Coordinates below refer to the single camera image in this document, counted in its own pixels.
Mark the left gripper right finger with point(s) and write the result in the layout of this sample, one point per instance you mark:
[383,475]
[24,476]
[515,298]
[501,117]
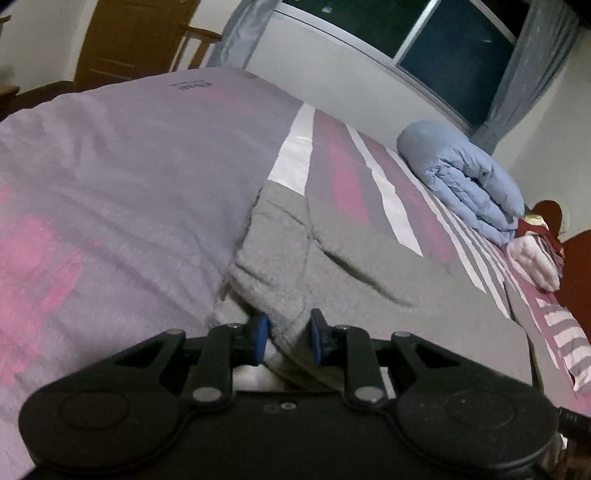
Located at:
[350,350]

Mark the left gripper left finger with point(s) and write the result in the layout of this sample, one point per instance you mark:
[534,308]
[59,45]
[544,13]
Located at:
[211,359]

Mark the grey pants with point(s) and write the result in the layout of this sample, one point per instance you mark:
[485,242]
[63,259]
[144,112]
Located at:
[299,254]

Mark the striped bed sheet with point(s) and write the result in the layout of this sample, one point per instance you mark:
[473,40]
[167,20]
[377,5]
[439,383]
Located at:
[122,206]

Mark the folded light blue duvet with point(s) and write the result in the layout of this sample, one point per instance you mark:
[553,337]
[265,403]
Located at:
[467,180]

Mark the folded white pink quilt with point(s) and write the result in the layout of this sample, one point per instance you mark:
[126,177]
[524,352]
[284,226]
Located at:
[527,252]

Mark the red folded clothes pile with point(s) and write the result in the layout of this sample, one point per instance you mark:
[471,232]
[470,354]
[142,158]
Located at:
[534,224]

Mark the striped pillow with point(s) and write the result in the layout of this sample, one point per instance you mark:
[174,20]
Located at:
[569,343]

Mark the red wooden headboard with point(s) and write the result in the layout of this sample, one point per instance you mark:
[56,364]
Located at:
[575,285]

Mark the wooden chair near door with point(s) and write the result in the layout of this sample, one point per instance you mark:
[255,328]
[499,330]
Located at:
[193,47]

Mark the left grey curtain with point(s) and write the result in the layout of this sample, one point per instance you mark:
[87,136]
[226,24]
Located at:
[242,33]

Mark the grey curtain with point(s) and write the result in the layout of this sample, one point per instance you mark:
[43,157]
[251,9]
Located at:
[548,35]
[242,33]

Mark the brown wooden door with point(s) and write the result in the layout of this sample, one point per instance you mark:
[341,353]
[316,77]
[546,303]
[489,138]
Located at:
[131,39]

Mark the right grey curtain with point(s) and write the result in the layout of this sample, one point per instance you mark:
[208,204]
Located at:
[548,35]

